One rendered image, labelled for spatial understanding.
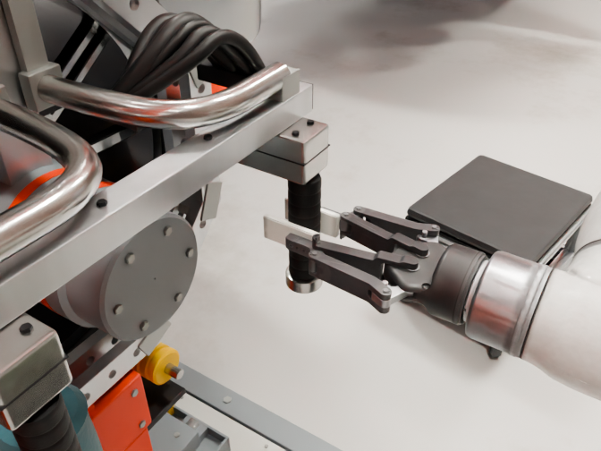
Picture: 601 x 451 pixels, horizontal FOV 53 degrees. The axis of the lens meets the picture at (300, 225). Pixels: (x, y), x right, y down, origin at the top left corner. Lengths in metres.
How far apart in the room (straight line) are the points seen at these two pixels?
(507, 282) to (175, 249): 0.31
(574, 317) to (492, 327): 0.07
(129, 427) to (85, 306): 0.38
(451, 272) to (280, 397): 1.03
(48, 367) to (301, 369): 1.23
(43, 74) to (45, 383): 0.30
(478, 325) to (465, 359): 1.12
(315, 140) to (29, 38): 0.27
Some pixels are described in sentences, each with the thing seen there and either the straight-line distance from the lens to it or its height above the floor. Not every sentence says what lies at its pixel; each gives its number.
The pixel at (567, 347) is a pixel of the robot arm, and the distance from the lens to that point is 0.56.
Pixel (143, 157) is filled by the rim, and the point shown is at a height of 0.79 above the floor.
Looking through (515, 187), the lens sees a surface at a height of 0.34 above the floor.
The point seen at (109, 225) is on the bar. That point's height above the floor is 0.97.
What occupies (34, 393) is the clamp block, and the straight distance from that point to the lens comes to 0.43.
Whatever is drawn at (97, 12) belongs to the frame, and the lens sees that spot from 0.72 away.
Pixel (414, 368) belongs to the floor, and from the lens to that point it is 1.64.
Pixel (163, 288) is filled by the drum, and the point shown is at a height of 0.83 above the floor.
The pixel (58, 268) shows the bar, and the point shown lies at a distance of 0.43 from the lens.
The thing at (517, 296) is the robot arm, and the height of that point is 0.86.
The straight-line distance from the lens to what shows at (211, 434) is 1.32.
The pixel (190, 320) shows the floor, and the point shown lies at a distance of 1.76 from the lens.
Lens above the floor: 1.22
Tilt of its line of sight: 36 degrees down
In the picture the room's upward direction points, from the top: straight up
